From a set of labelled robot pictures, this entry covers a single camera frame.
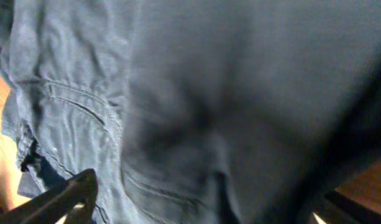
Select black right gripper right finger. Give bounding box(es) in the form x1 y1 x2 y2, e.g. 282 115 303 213
314 192 381 224

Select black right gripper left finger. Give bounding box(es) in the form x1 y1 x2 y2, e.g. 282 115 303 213
0 169 98 224

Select navy blue shorts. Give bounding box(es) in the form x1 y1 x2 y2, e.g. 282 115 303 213
0 0 381 223

